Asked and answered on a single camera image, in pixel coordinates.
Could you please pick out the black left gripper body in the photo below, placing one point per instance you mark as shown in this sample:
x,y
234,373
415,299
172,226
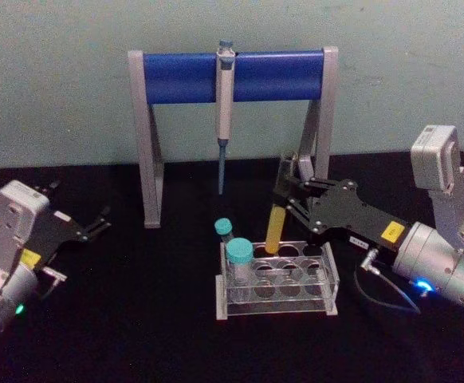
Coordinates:
x,y
60,233

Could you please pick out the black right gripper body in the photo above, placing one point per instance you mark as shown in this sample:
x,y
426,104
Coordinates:
x,y
347,211

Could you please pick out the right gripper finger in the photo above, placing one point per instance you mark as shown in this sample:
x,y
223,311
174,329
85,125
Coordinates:
x,y
287,179
301,217

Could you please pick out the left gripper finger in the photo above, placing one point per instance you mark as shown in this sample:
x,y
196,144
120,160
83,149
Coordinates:
x,y
96,229
52,186

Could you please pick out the yellow tube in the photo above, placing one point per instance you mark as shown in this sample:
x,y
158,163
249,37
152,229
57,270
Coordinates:
x,y
275,235

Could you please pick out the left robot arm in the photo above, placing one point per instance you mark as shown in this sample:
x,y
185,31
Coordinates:
x,y
12,215

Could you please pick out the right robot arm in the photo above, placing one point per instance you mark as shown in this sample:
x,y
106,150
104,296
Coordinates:
x,y
431,251

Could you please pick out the large tube with teal cap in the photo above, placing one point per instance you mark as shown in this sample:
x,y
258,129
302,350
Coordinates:
x,y
239,251

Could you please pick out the small tube with teal cap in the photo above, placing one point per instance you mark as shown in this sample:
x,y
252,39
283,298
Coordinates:
x,y
222,226

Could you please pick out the clear acrylic tube rack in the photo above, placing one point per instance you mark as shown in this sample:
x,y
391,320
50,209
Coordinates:
x,y
276,304

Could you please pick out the grey and blue pipette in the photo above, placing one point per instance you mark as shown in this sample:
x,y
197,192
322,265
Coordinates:
x,y
224,111

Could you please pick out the black table cloth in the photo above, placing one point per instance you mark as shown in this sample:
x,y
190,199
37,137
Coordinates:
x,y
136,319

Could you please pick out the grey stand with blue bar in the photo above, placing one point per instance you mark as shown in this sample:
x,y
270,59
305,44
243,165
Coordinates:
x,y
184,77

